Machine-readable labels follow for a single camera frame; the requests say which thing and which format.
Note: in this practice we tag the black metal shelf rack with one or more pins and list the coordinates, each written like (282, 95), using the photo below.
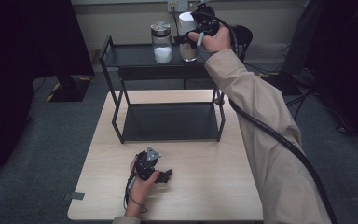
(167, 121)

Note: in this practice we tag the white-lidded jar with beige powder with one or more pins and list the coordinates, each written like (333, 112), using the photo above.
(189, 51)

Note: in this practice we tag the person's right arm beige sleeve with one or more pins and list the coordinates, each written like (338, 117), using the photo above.
(279, 140)

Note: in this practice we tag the black stool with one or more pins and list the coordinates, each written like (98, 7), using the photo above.
(242, 35)

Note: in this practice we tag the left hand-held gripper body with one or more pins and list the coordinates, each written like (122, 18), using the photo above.
(146, 163)

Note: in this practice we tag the glass jar with white powder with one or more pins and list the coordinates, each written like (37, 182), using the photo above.
(162, 46)

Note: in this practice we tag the person's right hand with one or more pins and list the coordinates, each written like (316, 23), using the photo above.
(216, 40)

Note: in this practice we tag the person's left hand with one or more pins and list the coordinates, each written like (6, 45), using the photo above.
(138, 194)

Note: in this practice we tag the black stand base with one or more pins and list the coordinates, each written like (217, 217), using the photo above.
(70, 90)

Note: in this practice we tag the dark tape piece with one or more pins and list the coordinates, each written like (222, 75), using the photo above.
(74, 196)

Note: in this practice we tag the dark equipment stand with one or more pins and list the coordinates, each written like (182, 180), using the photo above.
(338, 46)

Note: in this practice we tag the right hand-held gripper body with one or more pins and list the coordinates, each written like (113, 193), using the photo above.
(205, 20)

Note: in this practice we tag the wall power outlet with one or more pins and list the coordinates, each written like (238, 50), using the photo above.
(177, 5)

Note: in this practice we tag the black curtain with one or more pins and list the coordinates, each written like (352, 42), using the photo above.
(18, 62)

